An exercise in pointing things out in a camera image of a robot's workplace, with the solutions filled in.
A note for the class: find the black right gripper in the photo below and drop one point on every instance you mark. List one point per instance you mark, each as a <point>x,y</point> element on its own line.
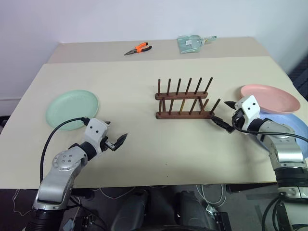
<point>238,118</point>

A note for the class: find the black mesh chair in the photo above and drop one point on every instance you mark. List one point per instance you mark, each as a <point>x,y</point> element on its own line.
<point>300,77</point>

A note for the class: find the dark rounded shape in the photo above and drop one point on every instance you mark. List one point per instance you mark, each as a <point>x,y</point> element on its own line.
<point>131,211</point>
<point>192,211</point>

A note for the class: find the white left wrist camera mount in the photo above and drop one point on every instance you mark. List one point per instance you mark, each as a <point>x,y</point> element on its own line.
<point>95,130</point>

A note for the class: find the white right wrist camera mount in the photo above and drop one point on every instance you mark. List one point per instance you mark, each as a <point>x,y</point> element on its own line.
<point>250,108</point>

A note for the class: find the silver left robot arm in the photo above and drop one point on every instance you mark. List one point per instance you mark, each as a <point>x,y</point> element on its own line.
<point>60,173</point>

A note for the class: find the pink red plate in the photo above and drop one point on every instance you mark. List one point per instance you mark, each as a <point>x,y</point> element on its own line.
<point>273,96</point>

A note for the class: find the blue plate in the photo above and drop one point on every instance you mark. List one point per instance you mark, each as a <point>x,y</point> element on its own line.
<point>299,125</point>

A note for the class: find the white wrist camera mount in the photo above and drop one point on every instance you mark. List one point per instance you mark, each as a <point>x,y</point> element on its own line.
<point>250,108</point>
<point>95,130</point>

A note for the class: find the wooden dish rack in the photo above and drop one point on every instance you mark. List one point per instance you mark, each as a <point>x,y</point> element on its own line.
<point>180,116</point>

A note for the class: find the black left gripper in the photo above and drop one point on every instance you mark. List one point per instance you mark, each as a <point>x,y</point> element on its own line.
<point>107,144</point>

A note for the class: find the black floor box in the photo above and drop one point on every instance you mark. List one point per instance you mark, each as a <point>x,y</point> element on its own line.
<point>222,221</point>

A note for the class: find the green dustpan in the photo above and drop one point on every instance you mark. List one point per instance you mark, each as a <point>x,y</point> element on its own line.
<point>190,44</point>

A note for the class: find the green plate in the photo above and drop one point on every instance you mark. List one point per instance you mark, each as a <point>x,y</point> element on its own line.
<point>69,106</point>

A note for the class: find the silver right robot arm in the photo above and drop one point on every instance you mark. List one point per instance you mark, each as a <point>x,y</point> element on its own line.
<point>286,149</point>

